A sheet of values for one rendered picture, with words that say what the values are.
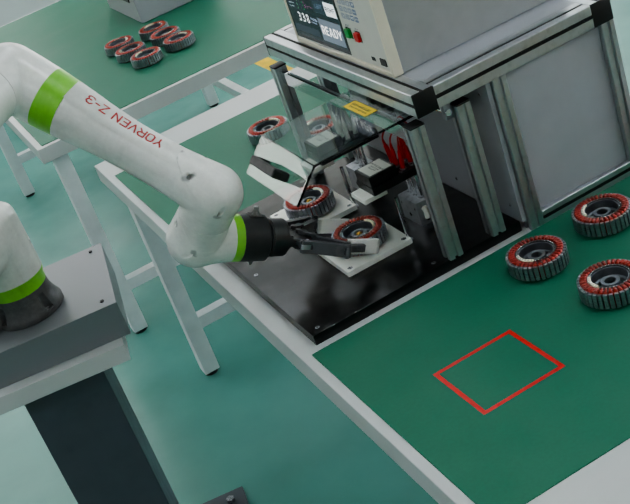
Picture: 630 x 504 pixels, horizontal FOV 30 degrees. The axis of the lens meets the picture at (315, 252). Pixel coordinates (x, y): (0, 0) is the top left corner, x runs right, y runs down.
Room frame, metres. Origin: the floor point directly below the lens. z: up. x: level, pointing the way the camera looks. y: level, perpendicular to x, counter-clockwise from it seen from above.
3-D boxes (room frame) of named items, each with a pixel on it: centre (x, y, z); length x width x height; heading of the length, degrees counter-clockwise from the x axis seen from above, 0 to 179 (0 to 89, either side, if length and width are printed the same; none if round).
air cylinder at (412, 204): (2.18, -0.23, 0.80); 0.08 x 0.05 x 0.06; 17
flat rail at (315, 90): (2.28, -0.16, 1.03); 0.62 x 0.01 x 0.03; 17
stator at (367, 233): (2.14, -0.10, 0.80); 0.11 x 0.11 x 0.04
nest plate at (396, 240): (2.14, -0.10, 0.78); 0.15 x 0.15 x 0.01; 17
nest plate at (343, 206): (2.37, -0.03, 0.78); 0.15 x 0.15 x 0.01; 17
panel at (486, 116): (2.33, -0.30, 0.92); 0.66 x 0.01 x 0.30; 17
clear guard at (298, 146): (2.09, -0.12, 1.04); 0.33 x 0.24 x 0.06; 107
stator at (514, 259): (1.87, -0.38, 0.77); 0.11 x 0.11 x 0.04
